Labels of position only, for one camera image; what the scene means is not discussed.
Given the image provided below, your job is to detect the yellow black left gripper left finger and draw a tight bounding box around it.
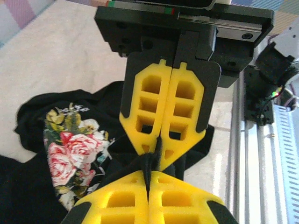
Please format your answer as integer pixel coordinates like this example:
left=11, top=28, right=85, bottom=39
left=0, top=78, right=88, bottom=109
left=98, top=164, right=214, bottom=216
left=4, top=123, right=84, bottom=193
left=62, top=170, right=150, bottom=224

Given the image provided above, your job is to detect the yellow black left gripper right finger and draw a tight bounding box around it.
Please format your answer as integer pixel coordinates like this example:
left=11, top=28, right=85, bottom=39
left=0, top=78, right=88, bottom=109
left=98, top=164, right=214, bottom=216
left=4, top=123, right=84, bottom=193
left=149, top=171, right=239, bottom=224

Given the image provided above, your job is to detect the black t-shirt with floral print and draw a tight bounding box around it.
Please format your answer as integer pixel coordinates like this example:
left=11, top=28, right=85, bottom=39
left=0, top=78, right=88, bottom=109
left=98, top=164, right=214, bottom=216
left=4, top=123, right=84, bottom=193
left=0, top=80, right=215, bottom=224

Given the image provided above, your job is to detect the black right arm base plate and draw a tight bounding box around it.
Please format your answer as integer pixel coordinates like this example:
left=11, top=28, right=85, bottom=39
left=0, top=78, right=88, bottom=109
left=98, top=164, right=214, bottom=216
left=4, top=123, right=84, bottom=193
left=245, top=93, right=274, bottom=127

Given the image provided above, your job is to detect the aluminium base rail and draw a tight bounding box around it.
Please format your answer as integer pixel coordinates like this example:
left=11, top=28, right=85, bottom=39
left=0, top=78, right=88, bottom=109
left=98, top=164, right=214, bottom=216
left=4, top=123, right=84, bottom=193
left=228, top=77, right=278, bottom=224

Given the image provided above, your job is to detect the slotted grey cable duct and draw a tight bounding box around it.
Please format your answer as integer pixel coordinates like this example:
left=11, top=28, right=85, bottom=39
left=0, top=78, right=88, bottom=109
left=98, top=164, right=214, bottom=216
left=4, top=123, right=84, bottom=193
left=272, top=104, right=299, bottom=224

